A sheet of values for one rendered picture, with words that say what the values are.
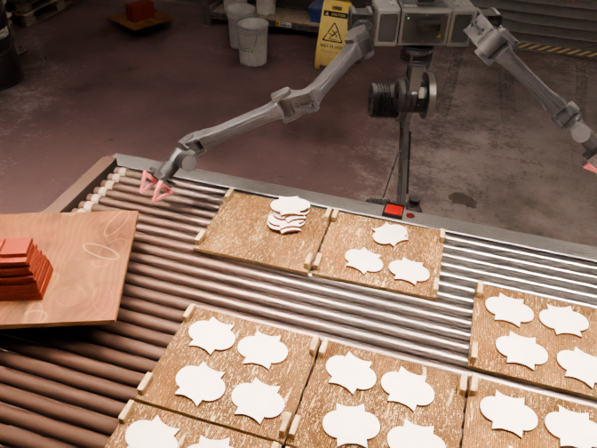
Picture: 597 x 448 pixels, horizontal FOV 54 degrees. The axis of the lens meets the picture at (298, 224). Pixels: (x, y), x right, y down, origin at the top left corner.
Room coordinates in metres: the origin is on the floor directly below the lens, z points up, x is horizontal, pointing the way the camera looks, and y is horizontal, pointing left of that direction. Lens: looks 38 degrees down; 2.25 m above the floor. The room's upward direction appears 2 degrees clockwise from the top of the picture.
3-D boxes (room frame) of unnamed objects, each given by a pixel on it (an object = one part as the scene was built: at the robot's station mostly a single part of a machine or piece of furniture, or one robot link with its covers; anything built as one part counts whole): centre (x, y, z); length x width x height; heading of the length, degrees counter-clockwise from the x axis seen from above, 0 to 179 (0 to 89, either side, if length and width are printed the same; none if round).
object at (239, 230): (1.63, 0.12, 0.93); 0.41 x 0.35 x 0.02; 75
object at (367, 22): (2.21, -0.22, 1.45); 0.09 x 0.08 x 0.12; 94
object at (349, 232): (1.53, -0.29, 0.93); 0.41 x 0.35 x 0.02; 76
